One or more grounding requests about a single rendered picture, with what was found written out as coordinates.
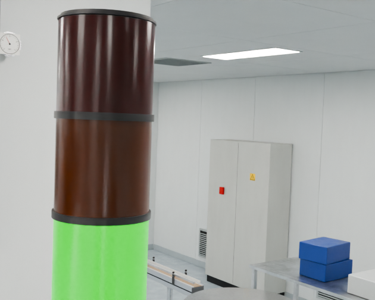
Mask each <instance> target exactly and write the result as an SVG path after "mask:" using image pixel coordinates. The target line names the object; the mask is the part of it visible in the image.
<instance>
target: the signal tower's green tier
mask: <svg viewBox="0 0 375 300"><path fill-rule="evenodd" d="M148 229H149V221H146V222H143V223H138V224H130V225H122V226H85V225H78V224H68V223H63V222H60V221H56V220H54V222H53V246H52V293H51V300H146V281H147V263H148Z"/></svg>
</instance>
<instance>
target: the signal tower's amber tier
mask: <svg viewBox="0 0 375 300"><path fill-rule="evenodd" d="M151 141H152V122H149V121H114V120H82V119H67V118H56V127H55V174H54V211H55V212H56V213H59V214H64V215H70V216H75V217H87V218H122V217H134V216H139V215H143V214H146V213H148V212H149V194H150V176H151Z"/></svg>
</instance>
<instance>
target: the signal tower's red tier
mask: <svg viewBox="0 0 375 300"><path fill-rule="evenodd" d="M154 54H155V25H154V24H153V23H150V22H148V21H145V20H140V19H136V18H129V17H120V16H113V15H71V16H66V17H62V18H60V19H58V55H57V103H56V111H80V112H98V113H127V114H151V115H152V106H153V88H154Z"/></svg>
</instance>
